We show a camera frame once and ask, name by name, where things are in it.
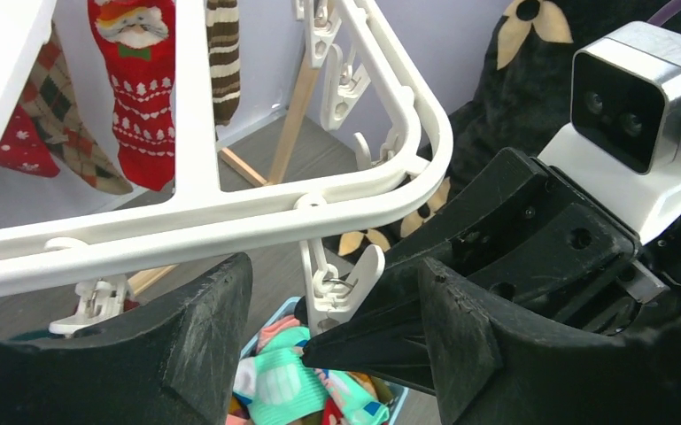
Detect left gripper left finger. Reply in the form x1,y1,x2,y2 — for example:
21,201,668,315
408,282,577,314
0,252,252,424

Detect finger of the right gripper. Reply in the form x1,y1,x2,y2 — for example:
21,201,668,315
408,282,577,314
302,305,434,392

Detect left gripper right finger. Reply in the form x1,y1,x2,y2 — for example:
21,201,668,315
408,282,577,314
418,259,681,424

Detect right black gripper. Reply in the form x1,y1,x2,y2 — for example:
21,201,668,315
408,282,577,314
375,149,669,335

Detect white hanger clip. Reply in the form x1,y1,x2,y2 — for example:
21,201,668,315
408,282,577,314
299,239,385,336

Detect white plastic sock hanger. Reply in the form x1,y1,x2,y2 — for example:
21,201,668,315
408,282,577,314
0,1,453,297

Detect mint green blue sock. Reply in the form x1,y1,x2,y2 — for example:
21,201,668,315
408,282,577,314
233,326,391,424

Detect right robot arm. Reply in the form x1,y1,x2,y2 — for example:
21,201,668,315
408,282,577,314
303,149,681,392

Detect light blue plastic basket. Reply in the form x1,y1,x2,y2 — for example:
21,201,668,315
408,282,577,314
227,297,409,424

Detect pink ribbed sock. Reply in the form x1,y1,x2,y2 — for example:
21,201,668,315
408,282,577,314
254,315,301,354

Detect black floral blanket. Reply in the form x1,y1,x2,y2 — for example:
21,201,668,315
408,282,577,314
323,0,666,262

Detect red snowflake sock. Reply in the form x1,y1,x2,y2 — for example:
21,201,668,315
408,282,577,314
0,104,60,178

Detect argyle brown sock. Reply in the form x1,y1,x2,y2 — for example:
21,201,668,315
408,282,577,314
19,30,132,195

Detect red santa christmas sock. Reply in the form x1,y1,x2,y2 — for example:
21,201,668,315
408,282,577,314
87,0,175,191

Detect brown white striped sock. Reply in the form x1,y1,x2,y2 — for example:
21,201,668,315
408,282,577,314
205,0,241,126

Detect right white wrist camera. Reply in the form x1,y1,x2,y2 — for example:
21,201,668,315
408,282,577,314
538,21,681,243

